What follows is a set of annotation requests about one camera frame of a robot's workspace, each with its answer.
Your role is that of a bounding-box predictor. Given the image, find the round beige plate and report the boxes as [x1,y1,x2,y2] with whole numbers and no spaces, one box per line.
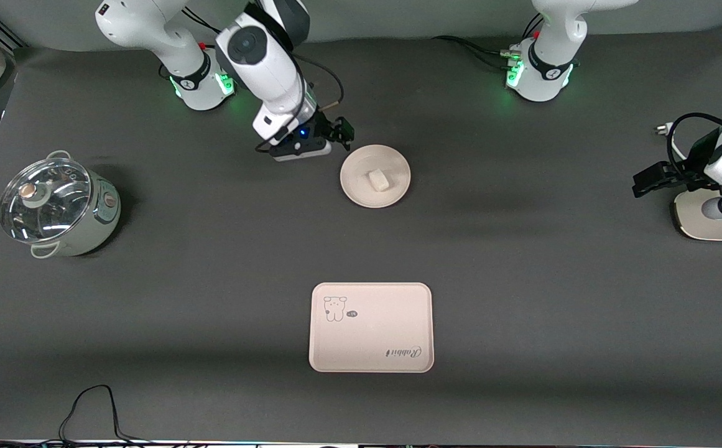
[340,144,411,208]

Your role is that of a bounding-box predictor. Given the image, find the beige tray with bear print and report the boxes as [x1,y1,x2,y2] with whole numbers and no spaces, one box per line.
[308,282,435,373]

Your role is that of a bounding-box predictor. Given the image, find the cream toaster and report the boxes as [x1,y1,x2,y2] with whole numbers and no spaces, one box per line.
[673,169,722,241]

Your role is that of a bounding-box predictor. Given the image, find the pale green electric pot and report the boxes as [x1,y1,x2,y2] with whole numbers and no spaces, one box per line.
[0,149,122,259]

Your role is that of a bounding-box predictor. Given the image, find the glass pot lid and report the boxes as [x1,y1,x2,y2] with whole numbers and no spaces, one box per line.
[0,157,92,243]

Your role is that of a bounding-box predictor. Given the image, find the white toaster power cable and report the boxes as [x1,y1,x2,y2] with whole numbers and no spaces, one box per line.
[655,123,686,164]

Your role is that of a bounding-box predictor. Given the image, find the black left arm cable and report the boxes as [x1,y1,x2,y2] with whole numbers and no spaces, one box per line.
[667,112,722,174]

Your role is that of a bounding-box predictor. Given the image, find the black right base cables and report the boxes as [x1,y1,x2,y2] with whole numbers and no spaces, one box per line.
[182,7,221,38]

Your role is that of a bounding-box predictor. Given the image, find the black base cables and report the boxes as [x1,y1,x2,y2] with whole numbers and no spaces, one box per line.
[430,12,545,72]
[182,7,221,38]

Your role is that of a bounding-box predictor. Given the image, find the black left base cables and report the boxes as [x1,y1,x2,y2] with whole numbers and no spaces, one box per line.
[430,12,545,72]

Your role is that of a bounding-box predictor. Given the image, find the aluminium frame rail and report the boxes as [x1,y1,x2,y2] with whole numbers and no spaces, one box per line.
[0,7,27,52]

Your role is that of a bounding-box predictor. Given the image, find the black cable loop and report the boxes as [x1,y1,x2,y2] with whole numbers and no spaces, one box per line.
[56,385,150,446]

